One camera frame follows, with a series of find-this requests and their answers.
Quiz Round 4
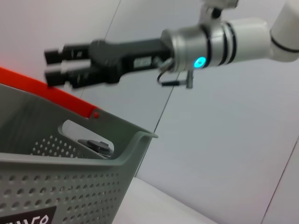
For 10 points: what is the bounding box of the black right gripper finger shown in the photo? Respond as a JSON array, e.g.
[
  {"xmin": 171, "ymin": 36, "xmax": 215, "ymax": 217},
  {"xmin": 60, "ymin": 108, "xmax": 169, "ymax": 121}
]
[
  {"xmin": 44, "ymin": 43, "xmax": 91, "ymax": 65},
  {"xmin": 45, "ymin": 61, "xmax": 94, "ymax": 89}
]

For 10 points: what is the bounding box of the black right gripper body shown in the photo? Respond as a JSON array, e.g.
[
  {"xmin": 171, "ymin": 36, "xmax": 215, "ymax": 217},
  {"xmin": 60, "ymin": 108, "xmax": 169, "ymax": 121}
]
[{"xmin": 88, "ymin": 38, "xmax": 174, "ymax": 86}]

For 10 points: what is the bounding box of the grey-green perforated storage bin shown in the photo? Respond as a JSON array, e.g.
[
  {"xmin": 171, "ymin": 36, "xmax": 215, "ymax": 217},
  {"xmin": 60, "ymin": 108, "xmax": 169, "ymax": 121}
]
[{"xmin": 0, "ymin": 83, "xmax": 159, "ymax": 224}]

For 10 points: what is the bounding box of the glass teapot black lid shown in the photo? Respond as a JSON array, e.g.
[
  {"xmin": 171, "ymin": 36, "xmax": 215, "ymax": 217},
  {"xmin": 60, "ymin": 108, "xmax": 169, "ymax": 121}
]
[{"xmin": 77, "ymin": 139, "xmax": 115, "ymax": 159}]

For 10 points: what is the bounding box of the orange bin handle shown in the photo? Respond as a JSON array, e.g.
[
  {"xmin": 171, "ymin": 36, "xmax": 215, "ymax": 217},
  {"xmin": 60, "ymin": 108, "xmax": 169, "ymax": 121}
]
[{"xmin": 0, "ymin": 66, "xmax": 100, "ymax": 119}]

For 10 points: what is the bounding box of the right arm cable with connector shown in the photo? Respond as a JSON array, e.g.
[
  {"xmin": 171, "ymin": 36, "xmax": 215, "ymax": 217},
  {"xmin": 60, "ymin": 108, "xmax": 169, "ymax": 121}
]
[{"xmin": 156, "ymin": 58, "xmax": 196, "ymax": 90}]

